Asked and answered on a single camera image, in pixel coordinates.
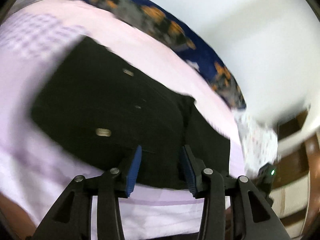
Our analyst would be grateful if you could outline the black pants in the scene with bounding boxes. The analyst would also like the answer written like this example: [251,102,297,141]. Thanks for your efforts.
[30,37,231,190]

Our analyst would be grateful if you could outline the pink purple checked bedsheet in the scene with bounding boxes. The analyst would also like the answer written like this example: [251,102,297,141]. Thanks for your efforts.
[1,0,244,239]

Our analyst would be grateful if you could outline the blue orange patterned blanket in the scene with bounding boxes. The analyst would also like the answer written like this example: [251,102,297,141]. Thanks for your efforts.
[80,0,246,109]

